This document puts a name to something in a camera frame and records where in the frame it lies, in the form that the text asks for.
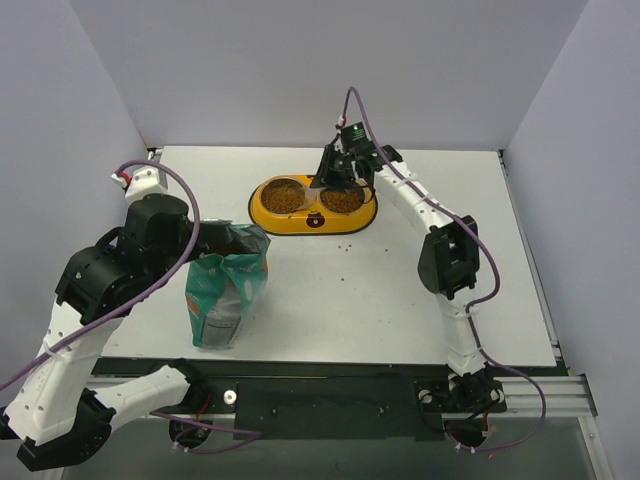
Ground green pet food bag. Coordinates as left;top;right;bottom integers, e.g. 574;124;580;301
185;220;270;350

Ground clear plastic scoop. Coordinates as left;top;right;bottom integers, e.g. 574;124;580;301
297;186;324;211

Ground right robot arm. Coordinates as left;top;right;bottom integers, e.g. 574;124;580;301
311;121;485;409

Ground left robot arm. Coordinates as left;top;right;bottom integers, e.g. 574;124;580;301
1;194;229;472

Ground left steel bowl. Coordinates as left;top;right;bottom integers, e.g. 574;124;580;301
260;178;306;215

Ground kibble in left bowl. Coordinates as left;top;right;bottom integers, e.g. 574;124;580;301
261;185;303;215

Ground yellow double bowl feeder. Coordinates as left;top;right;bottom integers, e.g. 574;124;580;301
248;175;378;236

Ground spilled kibble pieces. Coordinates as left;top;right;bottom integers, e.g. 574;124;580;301
338;242;392;278

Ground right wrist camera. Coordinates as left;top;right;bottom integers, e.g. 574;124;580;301
329;115;347;152

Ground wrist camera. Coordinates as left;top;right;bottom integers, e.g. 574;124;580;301
329;115;347;152
111;166;168;205

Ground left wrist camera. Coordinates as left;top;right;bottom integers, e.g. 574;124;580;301
111;166;168;205

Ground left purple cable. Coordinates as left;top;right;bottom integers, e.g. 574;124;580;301
0;159;203;392

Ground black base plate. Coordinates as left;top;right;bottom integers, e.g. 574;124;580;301
93;358;568;448

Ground aluminium frame rail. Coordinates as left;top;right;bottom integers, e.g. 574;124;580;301
49;374;599;480

